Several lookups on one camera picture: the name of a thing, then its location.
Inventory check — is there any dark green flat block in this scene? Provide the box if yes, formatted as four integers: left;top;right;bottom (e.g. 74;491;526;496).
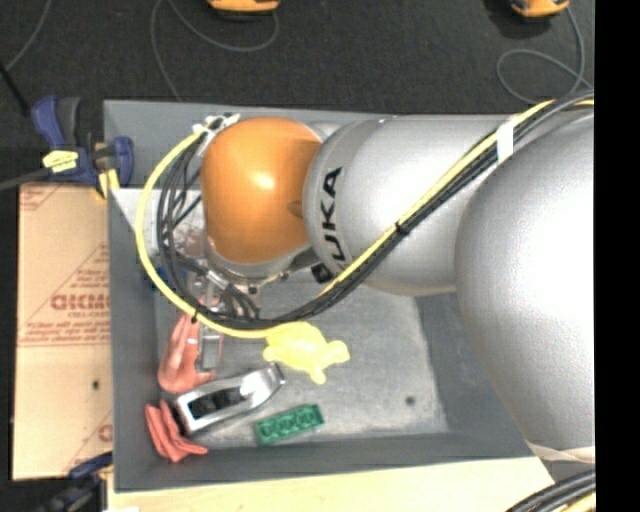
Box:
254;403;326;447

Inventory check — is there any red rubber toy hand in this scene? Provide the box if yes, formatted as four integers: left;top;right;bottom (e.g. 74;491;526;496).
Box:
144;398;210;464

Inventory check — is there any brown cardboard board red print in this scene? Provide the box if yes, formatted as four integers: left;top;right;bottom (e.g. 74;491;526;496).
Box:
11;181;114;481

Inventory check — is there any silver and black stapler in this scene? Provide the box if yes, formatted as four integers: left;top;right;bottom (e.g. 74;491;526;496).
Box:
171;362;288;438

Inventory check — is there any yellow toy turtle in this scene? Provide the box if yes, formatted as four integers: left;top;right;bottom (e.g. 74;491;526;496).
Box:
261;320;352;386

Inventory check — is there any grey metal bin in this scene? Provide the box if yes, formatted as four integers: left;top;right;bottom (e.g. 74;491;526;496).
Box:
102;98;557;491

